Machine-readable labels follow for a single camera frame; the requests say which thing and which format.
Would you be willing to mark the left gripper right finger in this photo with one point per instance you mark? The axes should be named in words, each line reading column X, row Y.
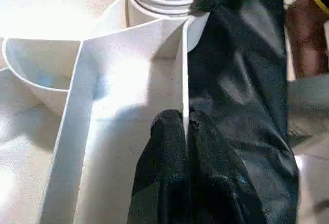
column 218, row 183

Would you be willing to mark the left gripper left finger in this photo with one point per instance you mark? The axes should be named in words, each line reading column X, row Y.
column 167, row 162

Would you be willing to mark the black plastic mat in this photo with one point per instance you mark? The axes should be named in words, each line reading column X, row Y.
column 244, row 67

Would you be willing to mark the person's bare leg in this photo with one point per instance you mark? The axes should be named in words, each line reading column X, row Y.
column 308, row 41

